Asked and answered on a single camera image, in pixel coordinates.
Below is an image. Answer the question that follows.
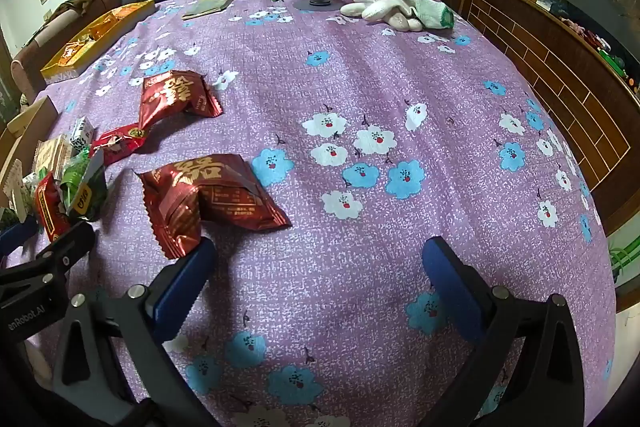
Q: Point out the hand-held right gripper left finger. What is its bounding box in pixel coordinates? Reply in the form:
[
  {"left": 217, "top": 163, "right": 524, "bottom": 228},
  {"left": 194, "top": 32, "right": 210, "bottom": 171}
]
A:
[{"left": 50, "top": 237, "right": 221, "bottom": 427}]

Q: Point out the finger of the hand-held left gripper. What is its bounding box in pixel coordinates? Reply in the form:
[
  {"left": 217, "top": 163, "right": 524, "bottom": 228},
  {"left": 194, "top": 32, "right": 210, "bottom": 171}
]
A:
[
  {"left": 30, "top": 221, "right": 97, "bottom": 278},
  {"left": 0, "top": 217, "right": 41, "bottom": 258}
]

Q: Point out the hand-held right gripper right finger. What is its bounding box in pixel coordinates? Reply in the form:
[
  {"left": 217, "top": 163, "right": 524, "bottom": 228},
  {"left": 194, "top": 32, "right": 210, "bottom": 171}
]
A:
[{"left": 422, "top": 236, "right": 586, "bottom": 427}]

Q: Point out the bright green snack packet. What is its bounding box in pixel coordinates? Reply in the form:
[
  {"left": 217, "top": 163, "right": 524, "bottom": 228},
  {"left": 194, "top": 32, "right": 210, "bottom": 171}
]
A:
[{"left": 60, "top": 147, "right": 96, "bottom": 193}]

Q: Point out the large dark red snack packet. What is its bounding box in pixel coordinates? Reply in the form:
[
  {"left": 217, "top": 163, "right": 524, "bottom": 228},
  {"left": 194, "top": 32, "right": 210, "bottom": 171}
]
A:
[{"left": 132, "top": 154, "right": 292, "bottom": 259}]

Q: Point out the cardboard box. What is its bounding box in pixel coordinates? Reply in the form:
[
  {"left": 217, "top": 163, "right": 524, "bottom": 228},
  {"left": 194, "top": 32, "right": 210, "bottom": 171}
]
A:
[{"left": 0, "top": 96, "right": 58, "bottom": 188}]

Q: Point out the dark green yellow-label packet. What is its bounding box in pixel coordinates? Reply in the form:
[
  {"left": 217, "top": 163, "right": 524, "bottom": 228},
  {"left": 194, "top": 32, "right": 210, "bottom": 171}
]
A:
[{"left": 62, "top": 157, "right": 108, "bottom": 223}]

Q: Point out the white green snack packet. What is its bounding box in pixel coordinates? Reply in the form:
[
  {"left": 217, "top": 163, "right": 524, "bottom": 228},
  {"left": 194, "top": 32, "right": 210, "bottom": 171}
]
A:
[{"left": 2, "top": 160, "right": 41, "bottom": 223}]

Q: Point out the beige printed snack packet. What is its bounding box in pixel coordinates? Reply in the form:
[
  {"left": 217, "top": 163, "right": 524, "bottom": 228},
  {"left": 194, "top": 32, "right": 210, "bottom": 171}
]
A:
[{"left": 32, "top": 134, "right": 73, "bottom": 180}]

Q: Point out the small white green packet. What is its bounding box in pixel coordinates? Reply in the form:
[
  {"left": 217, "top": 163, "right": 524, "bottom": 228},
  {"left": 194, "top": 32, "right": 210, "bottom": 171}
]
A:
[{"left": 67, "top": 116, "right": 96, "bottom": 153}]

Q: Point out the small red candy packet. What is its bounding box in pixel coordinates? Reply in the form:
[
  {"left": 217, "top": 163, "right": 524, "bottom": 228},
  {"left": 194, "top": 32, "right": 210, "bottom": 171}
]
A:
[{"left": 92, "top": 122, "right": 148, "bottom": 165}]

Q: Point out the purple floral tablecloth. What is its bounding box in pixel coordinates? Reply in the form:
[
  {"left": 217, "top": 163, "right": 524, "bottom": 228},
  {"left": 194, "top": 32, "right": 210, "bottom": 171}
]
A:
[{"left": 35, "top": 0, "right": 621, "bottom": 427}]

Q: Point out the yellow snack box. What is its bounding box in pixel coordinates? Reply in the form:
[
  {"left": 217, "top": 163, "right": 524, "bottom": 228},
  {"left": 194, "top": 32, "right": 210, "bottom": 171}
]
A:
[{"left": 40, "top": 0, "right": 156, "bottom": 83}]

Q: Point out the brown armchair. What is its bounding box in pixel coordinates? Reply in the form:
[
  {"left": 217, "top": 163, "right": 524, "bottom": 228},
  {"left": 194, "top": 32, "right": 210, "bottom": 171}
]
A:
[{"left": 11, "top": 0, "right": 123, "bottom": 103}]

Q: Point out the pile of orange snack packets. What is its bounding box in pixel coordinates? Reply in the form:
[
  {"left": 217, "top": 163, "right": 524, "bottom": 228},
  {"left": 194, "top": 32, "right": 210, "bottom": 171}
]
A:
[{"left": 55, "top": 4, "right": 146, "bottom": 68}]

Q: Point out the wooden cabinet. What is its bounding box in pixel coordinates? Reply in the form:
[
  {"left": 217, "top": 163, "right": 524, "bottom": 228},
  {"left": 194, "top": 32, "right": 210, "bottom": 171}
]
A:
[{"left": 440, "top": 0, "right": 640, "bottom": 238}]

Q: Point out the white glove green cuff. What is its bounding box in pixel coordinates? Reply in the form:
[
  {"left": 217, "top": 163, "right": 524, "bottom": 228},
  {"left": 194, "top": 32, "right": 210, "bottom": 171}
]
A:
[{"left": 400, "top": 0, "right": 456, "bottom": 30}]

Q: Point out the green booklet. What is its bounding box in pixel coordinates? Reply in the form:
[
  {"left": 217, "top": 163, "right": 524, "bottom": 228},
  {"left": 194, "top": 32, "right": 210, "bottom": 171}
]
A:
[{"left": 181, "top": 0, "right": 237, "bottom": 20}]

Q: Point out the white work glove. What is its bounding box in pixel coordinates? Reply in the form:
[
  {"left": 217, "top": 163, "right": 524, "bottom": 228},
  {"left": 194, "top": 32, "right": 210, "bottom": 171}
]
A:
[{"left": 340, "top": 0, "right": 426, "bottom": 33}]

